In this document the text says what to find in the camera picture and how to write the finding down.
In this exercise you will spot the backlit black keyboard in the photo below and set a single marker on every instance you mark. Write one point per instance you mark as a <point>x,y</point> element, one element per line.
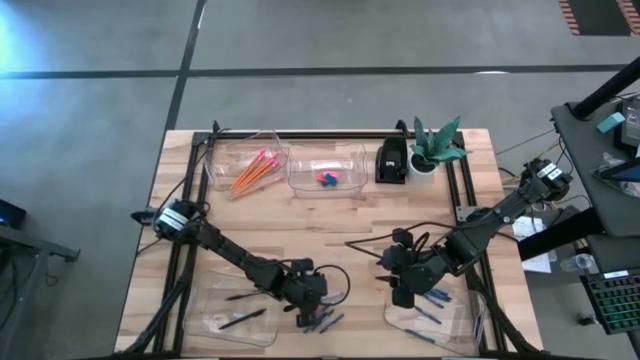
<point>617,302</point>

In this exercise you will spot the small black box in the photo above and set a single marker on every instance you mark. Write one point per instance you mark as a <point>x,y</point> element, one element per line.
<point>12,215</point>

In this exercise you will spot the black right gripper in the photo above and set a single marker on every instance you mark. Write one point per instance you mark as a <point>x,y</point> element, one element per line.
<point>420,272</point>

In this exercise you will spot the tablet with blue screen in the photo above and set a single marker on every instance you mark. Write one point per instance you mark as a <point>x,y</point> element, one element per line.
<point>625,172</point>

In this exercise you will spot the dark mat striped edges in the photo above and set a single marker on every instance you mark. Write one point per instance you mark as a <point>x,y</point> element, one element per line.
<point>595,17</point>

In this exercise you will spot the dark metal cart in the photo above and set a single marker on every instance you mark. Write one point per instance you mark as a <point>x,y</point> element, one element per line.
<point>30,242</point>

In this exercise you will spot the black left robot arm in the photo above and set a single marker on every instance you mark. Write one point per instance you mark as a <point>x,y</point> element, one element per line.
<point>235,253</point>

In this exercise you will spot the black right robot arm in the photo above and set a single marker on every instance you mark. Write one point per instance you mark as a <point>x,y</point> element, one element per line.
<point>515,198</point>

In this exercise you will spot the orange pencil pink eraser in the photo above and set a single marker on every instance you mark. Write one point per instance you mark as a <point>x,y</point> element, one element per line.
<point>247,170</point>
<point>253,172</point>
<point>256,178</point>
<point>257,188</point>
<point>257,182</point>
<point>253,176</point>

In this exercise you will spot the grey pen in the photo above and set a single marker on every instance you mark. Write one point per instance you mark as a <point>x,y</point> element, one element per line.
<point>336,298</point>

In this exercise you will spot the green potted plant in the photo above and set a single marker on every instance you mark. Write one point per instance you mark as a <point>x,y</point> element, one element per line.
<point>432,145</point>

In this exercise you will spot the black aluminium frame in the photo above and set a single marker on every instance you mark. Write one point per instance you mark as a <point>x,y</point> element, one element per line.
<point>310,135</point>

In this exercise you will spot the grey side desk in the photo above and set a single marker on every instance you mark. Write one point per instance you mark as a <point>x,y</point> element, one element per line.
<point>590,165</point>

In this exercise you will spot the black box device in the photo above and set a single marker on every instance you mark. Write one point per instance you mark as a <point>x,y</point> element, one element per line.
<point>391,162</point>

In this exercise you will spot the black pole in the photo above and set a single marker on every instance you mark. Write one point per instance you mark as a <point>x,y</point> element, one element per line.
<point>607,90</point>

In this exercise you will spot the black desk beam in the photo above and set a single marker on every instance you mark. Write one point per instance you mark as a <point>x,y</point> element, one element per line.
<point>565,232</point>

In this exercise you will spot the teal box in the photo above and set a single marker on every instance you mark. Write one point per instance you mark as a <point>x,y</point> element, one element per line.
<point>611,122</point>

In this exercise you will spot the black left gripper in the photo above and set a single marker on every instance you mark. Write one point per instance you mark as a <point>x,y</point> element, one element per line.
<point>305,290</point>

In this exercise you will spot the clear plastic bin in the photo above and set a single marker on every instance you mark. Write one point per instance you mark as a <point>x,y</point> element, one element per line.
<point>220,160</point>
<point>450,335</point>
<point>210,325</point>
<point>350,165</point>

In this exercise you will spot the white paper sheet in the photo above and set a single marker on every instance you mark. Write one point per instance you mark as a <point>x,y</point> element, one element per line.
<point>537,262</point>

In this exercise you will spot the black desk device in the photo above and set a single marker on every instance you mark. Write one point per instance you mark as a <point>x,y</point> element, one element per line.
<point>631,120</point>

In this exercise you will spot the clear plastic bottle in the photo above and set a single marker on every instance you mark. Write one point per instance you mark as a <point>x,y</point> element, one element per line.
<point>580,262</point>

